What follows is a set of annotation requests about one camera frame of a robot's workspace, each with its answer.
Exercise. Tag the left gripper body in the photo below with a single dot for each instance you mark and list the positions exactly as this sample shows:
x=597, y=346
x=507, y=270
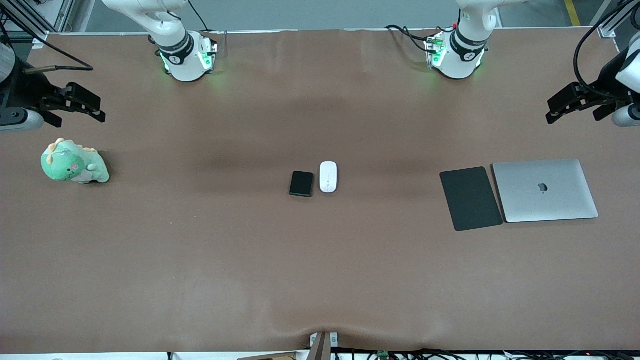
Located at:
x=604, y=85

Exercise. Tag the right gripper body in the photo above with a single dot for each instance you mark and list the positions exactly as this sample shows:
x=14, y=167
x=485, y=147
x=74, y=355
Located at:
x=29, y=90

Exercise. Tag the black phone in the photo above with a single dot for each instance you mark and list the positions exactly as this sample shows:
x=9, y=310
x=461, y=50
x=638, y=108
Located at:
x=301, y=184

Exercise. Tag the white computer mouse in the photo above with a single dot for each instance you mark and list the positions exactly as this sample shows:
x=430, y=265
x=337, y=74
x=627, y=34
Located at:
x=328, y=176

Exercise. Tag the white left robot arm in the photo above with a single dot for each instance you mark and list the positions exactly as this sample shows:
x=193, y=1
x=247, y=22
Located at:
x=457, y=65

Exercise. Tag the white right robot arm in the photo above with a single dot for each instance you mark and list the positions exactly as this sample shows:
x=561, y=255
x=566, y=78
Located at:
x=180, y=60

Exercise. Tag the black mouse pad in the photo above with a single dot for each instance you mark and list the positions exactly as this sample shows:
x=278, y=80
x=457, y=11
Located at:
x=471, y=199

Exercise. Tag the green dinosaur plush toy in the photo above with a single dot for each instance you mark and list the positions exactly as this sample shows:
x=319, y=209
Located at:
x=70, y=165

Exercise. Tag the silver laptop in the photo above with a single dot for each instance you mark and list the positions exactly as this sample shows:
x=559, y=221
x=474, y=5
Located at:
x=545, y=190

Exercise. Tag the brown table cover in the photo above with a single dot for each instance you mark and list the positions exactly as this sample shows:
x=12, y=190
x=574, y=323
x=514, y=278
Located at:
x=320, y=275

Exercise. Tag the aluminium frame profile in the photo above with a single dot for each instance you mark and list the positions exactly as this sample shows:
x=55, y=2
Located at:
x=30, y=22
x=607, y=22

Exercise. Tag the brown camera mount bracket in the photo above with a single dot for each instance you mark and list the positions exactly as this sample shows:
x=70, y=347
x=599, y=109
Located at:
x=322, y=347

